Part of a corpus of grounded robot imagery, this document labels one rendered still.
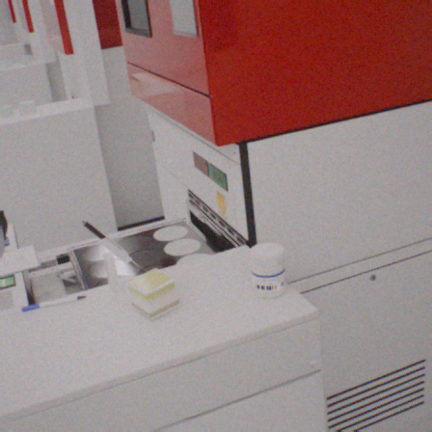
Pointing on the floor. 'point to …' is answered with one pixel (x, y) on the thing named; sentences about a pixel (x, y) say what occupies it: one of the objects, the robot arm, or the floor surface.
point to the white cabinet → (265, 411)
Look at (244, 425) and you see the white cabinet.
